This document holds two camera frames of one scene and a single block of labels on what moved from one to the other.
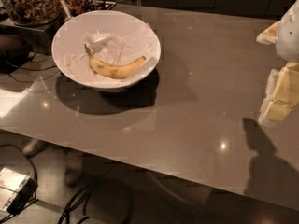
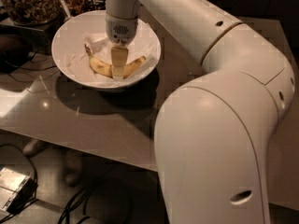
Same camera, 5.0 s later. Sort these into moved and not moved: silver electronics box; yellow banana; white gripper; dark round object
Moved: white gripper
Not moved: yellow banana; dark round object; silver electronics box
